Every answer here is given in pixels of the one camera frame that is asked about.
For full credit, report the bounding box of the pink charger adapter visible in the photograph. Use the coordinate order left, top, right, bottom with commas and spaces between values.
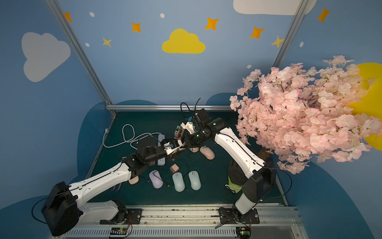
174, 125, 184, 139
170, 164, 180, 173

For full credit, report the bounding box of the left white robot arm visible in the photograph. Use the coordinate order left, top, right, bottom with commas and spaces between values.
41, 137, 174, 237

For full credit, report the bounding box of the pink mouse near strip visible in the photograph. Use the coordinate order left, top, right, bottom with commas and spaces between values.
189, 147, 199, 153

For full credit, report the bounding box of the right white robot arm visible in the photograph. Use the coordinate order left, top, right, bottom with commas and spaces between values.
181, 109, 276, 215

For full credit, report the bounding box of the pink cherry blossom tree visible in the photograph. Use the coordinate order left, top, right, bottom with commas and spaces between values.
230, 55, 382, 174

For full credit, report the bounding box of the light green wireless mouse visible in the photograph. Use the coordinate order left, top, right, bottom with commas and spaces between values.
172, 172, 186, 192

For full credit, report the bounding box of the aluminium frame rail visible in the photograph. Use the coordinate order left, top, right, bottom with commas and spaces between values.
106, 105, 231, 112

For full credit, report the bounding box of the beige pink wireless mouse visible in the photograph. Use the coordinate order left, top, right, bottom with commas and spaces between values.
129, 176, 139, 185

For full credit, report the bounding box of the white power strip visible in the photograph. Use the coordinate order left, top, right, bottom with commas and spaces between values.
157, 134, 166, 166

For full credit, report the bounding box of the purple wireless mouse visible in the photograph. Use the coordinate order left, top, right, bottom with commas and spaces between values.
149, 170, 164, 189

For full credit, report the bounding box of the purple pink garden fork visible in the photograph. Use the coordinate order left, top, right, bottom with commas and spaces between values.
111, 183, 122, 191

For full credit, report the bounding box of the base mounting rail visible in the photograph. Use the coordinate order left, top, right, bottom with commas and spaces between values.
61, 203, 308, 239

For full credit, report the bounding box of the black green work glove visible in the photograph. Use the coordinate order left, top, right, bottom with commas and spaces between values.
225, 159, 245, 194

